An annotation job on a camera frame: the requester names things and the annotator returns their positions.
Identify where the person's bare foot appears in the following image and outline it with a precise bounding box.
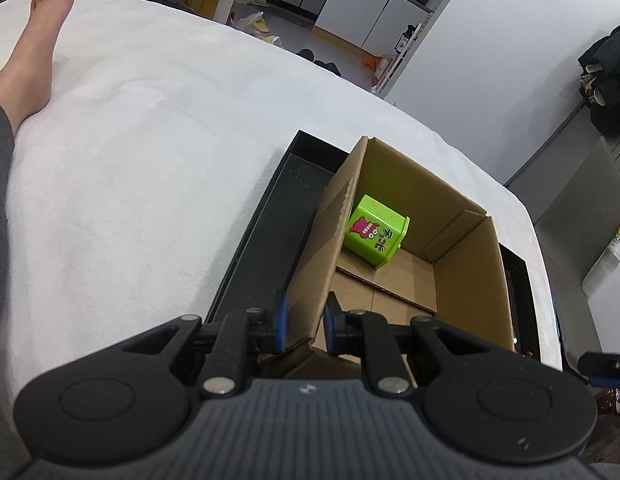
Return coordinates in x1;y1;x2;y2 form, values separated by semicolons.
0;0;74;131

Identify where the white cabinet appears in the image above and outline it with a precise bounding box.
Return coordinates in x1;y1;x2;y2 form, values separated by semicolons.
314;0;432;56

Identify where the brown cardboard box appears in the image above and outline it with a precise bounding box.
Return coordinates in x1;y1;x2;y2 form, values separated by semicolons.
260;136;514;379

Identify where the green cartoon tin box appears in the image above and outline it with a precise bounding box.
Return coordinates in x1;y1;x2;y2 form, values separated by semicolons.
344;194;410;269

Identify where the black shallow tray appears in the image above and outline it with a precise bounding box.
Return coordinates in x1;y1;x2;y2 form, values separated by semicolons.
210;132;541;358

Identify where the white fleece blanket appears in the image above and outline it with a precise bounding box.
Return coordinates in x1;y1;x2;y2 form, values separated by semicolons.
0;0;560;408

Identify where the dark clothes pile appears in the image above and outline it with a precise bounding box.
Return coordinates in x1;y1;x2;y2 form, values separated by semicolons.
578;25;620;138

